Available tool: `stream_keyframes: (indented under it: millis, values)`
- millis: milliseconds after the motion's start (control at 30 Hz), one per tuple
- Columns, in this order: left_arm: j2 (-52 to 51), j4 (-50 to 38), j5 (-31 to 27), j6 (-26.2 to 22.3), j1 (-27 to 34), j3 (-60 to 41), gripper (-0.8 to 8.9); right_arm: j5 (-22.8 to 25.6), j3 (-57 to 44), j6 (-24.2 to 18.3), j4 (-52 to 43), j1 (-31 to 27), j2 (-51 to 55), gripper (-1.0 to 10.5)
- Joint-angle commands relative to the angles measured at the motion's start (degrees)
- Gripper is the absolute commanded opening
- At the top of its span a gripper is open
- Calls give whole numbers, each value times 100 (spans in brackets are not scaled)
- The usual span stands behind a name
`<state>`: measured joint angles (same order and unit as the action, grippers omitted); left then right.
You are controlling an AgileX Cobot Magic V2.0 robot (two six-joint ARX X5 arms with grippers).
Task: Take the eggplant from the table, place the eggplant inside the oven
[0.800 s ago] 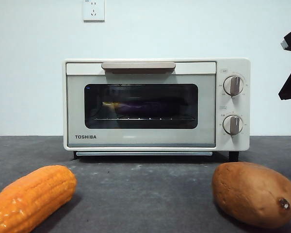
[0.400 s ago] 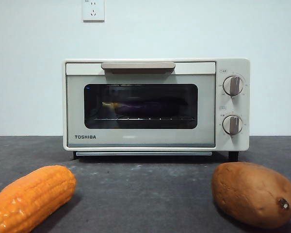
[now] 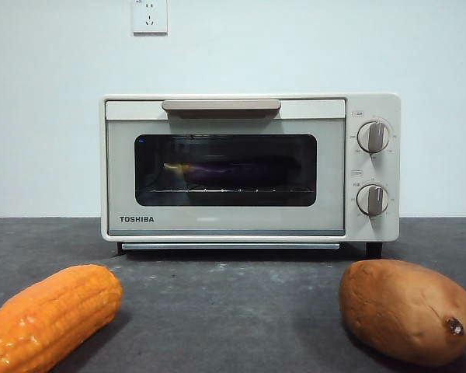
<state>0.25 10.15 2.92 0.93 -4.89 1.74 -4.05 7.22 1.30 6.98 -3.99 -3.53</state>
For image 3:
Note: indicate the purple eggplant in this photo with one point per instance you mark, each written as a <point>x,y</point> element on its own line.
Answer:
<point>225,173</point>

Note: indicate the silver oven crumb tray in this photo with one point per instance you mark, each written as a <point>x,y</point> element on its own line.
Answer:
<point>229,246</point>

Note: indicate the black oven foot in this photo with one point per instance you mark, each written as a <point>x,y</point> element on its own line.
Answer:
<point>119,248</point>
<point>374,249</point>

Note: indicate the cream oven knob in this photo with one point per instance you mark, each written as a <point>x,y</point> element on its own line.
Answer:
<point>373,199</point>
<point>374,136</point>

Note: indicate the cream Toshiba toaster oven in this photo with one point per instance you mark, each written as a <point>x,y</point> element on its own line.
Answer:
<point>373,105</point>

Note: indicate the brown sweet potato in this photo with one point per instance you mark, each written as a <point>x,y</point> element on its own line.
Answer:
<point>404,311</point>

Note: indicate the orange corn cob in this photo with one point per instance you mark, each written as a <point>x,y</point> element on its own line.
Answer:
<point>50,318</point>

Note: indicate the white wall socket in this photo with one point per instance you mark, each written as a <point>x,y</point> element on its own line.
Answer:
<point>150,17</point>

